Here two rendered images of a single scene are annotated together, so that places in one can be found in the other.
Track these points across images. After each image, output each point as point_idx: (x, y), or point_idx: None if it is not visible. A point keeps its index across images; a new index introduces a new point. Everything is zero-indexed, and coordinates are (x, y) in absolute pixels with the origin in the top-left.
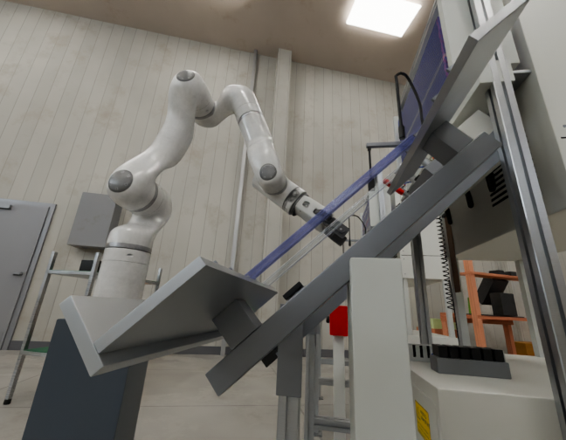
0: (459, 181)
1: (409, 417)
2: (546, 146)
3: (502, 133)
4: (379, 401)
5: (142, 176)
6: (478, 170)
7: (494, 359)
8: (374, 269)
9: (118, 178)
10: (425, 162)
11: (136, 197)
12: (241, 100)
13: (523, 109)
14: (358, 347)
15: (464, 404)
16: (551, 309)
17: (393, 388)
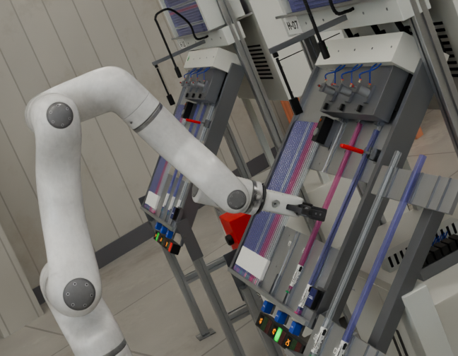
0: (439, 223)
1: (449, 352)
2: None
3: (432, 72)
4: (437, 353)
5: (95, 273)
6: (420, 111)
7: None
8: (416, 297)
9: (78, 294)
10: (365, 94)
11: (100, 298)
12: (132, 102)
13: (437, 0)
14: (422, 337)
15: (451, 304)
16: None
17: (441, 345)
